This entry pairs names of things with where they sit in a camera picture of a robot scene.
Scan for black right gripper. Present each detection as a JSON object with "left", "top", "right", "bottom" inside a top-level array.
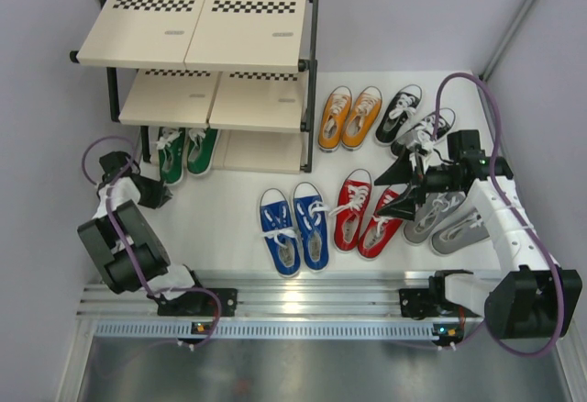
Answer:
[{"left": 375, "top": 144, "right": 462, "bottom": 222}]

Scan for green canvas sneaker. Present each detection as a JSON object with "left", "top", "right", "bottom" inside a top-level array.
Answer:
[
  {"left": 156, "top": 127, "right": 186, "bottom": 185},
  {"left": 185, "top": 128, "right": 218, "bottom": 176}
]

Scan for blue canvas sneaker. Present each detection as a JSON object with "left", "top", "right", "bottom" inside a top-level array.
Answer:
[
  {"left": 259, "top": 188, "right": 301, "bottom": 278},
  {"left": 293, "top": 182, "right": 329, "bottom": 272}
]

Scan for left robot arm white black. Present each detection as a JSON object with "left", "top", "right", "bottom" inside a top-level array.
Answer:
[{"left": 77, "top": 151, "right": 238, "bottom": 318}]

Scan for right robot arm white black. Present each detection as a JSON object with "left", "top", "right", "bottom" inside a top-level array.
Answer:
[{"left": 375, "top": 129, "right": 582, "bottom": 342}]

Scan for grey canvas sneaker left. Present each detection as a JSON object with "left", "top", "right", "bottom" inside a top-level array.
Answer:
[{"left": 403, "top": 192, "right": 466, "bottom": 245}]

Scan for grey canvas sneaker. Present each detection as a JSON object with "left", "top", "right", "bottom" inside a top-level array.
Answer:
[
  {"left": 403, "top": 192, "right": 466, "bottom": 245},
  {"left": 430, "top": 209, "right": 490, "bottom": 256}
]

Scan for red canvas sneaker right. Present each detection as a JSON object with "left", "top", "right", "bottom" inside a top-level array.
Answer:
[{"left": 358, "top": 187, "right": 404, "bottom": 260}]

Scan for red canvas sneaker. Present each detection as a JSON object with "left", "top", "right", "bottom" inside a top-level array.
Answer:
[
  {"left": 329, "top": 169, "right": 372, "bottom": 252},
  {"left": 358, "top": 187, "right": 404, "bottom": 260}
]

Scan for red canvas sneaker left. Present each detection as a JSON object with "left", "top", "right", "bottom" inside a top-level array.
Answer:
[{"left": 329, "top": 169, "right": 372, "bottom": 252}]

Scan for black canvas sneaker right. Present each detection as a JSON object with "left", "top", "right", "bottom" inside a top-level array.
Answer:
[{"left": 390, "top": 107, "right": 457, "bottom": 157}]

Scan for black canvas sneaker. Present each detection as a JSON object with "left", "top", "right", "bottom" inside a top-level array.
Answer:
[
  {"left": 390, "top": 107, "right": 457, "bottom": 157},
  {"left": 375, "top": 84, "right": 423, "bottom": 146}
]

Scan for grey canvas sneaker right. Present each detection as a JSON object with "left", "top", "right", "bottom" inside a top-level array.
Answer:
[{"left": 430, "top": 209, "right": 490, "bottom": 256}]

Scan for orange canvas sneaker right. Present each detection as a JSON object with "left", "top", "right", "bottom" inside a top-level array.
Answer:
[{"left": 341, "top": 86, "right": 382, "bottom": 151}]

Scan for orange canvas sneaker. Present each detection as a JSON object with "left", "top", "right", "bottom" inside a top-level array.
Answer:
[
  {"left": 341, "top": 86, "right": 382, "bottom": 151},
  {"left": 317, "top": 85, "right": 352, "bottom": 152}
]

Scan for black canvas sneaker left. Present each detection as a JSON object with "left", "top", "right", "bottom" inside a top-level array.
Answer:
[{"left": 375, "top": 84, "right": 423, "bottom": 146}]

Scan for orange canvas sneaker left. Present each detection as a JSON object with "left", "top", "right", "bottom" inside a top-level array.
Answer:
[{"left": 317, "top": 85, "right": 352, "bottom": 152}]

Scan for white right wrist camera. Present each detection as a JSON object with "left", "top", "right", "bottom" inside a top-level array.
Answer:
[{"left": 404, "top": 129, "right": 434, "bottom": 155}]

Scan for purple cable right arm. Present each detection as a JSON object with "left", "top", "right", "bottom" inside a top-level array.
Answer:
[{"left": 393, "top": 73, "right": 570, "bottom": 357}]

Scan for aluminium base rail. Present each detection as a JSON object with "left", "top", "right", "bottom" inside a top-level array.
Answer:
[{"left": 75, "top": 271, "right": 433, "bottom": 320}]

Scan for white slotted cable duct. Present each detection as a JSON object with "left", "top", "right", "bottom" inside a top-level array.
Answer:
[{"left": 94, "top": 320, "right": 449, "bottom": 341}]

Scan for beige shoe shelf black frame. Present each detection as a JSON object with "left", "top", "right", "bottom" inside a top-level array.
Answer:
[{"left": 70, "top": 0, "right": 319, "bottom": 173}]

